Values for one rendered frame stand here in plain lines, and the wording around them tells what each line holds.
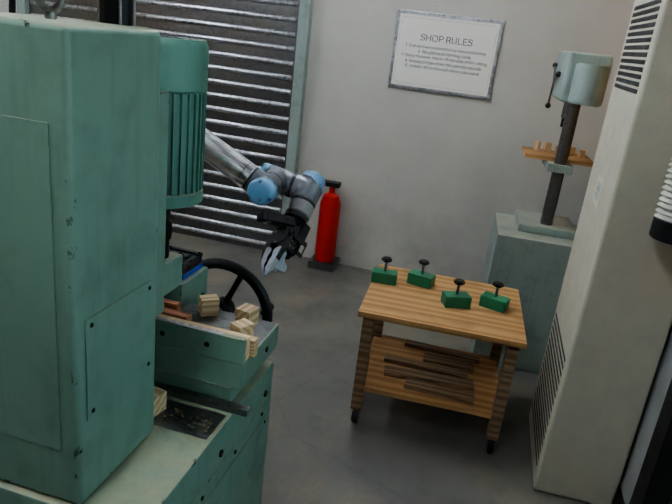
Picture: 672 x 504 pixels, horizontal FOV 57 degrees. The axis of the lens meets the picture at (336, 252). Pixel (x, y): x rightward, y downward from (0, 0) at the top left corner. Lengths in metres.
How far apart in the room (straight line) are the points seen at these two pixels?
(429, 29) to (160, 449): 3.28
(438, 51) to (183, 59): 3.00
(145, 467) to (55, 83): 0.66
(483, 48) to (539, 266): 1.47
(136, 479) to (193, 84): 0.69
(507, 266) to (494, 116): 1.20
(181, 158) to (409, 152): 3.04
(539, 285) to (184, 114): 2.37
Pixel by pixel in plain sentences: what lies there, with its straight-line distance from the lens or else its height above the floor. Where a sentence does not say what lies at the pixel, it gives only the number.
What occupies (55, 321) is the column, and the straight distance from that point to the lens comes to 0.97.
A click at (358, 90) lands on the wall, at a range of 4.15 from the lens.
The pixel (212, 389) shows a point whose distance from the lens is 1.34.
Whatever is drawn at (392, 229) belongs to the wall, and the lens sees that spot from 4.26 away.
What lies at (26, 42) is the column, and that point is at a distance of 0.89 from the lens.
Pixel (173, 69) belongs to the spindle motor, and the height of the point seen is 1.45.
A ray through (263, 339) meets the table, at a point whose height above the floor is 0.90.
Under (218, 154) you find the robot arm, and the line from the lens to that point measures 1.75.
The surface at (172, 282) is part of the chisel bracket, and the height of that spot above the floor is 1.02.
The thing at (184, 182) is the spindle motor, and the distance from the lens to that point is 1.22.
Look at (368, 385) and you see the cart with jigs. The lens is 2.66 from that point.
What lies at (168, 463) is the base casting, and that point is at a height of 0.80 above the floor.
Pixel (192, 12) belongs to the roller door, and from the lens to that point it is 4.50.
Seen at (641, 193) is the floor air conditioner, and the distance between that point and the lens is 2.19.
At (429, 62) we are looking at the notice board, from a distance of 4.06.
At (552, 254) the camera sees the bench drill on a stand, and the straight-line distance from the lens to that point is 3.20.
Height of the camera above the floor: 1.55
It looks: 20 degrees down
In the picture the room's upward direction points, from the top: 7 degrees clockwise
